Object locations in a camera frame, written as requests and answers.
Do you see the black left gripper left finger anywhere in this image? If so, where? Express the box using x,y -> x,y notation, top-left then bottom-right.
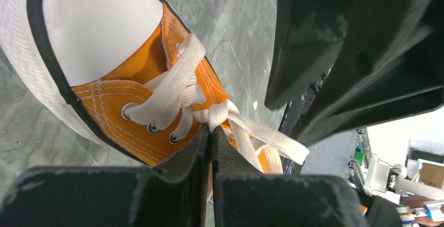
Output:
1,127 -> 209,226

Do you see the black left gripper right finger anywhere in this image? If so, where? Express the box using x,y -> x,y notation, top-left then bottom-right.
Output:
210,127 -> 367,226

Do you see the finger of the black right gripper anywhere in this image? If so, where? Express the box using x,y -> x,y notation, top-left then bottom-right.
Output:
291,0 -> 443,146
264,0 -> 352,109

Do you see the white shoelace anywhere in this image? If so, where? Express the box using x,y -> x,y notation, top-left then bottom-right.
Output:
121,34 -> 309,174

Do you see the orange canvas sneaker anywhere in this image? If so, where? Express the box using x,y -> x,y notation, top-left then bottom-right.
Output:
0,0 -> 285,176

